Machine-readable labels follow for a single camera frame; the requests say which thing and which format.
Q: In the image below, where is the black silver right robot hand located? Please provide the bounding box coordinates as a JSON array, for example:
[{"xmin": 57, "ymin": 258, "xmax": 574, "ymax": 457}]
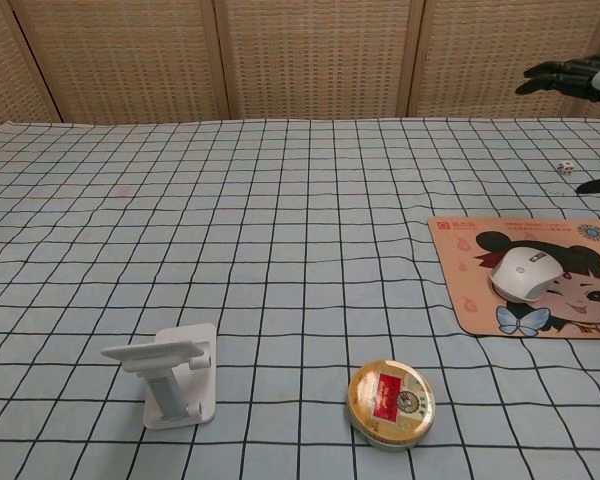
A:
[{"xmin": 514, "ymin": 53, "xmax": 600, "ymax": 196}]

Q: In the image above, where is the white computer mouse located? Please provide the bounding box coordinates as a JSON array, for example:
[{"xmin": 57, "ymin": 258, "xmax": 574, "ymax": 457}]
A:
[{"xmin": 488, "ymin": 247, "xmax": 564, "ymax": 303}]

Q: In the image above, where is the cartoon girl mouse pad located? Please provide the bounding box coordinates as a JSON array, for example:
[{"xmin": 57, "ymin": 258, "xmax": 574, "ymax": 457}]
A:
[{"xmin": 428, "ymin": 215, "xmax": 600, "ymax": 340}]

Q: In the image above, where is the woven wooden folding screen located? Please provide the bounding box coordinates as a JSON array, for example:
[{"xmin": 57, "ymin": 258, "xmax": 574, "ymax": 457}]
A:
[{"xmin": 0, "ymin": 0, "xmax": 600, "ymax": 141}]

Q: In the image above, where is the round gold tin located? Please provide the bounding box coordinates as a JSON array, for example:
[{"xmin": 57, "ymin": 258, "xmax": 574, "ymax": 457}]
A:
[{"xmin": 347, "ymin": 360, "xmax": 437, "ymax": 454}]

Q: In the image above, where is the blue checked tablecloth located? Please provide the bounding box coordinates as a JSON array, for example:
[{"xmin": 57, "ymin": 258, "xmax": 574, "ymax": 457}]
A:
[{"xmin": 0, "ymin": 116, "xmax": 600, "ymax": 480}]

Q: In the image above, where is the white phone stand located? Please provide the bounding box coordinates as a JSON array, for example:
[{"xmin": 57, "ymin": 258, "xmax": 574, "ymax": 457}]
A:
[{"xmin": 99, "ymin": 323, "xmax": 218, "ymax": 430}]

